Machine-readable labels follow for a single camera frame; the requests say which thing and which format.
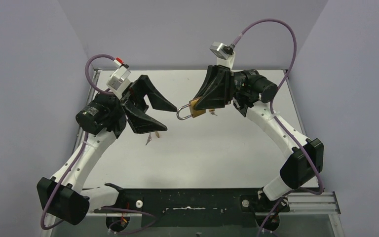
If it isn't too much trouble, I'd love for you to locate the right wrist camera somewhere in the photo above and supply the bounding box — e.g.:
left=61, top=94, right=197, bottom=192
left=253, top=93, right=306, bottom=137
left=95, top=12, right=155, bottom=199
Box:
left=209, top=41, right=235, bottom=70

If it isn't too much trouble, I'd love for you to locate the brass padlock shackle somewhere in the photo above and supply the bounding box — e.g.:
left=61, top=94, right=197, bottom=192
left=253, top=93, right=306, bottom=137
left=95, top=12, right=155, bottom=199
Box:
left=176, top=97, right=206, bottom=120

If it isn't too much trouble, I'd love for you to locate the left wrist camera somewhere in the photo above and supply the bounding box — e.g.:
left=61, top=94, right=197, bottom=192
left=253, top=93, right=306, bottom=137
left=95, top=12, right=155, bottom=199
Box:
left=107, top=57, right=131, bottom=94

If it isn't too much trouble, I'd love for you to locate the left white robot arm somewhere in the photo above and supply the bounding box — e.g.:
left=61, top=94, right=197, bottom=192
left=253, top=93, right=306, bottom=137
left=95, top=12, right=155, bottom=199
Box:
left=37, top=75, right=177, bottom=230

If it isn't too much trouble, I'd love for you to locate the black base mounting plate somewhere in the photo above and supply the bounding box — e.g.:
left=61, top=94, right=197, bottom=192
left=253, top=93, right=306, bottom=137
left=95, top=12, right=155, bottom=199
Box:
left=102, top=187, right=290, bottom=228

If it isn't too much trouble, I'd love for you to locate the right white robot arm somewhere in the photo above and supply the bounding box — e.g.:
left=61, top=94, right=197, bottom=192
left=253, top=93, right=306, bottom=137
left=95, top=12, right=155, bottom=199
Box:
left=189, top=65, right=324, bottom=211

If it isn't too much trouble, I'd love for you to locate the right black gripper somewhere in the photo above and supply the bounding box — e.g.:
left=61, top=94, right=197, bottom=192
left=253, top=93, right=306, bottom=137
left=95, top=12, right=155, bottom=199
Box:
left=190, top=65, right=260, bottom=111

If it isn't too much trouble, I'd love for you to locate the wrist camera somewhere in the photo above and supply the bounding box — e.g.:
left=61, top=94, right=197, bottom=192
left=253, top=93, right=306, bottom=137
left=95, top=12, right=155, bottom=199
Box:
left=209, top=41, right=235, bottom=70
left=107, top=57, right=131, bottom=94

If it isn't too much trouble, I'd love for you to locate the small silver key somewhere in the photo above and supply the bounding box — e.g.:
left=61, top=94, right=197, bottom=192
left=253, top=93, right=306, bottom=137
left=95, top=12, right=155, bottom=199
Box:
left=145, top=133, right=152, bottom=145

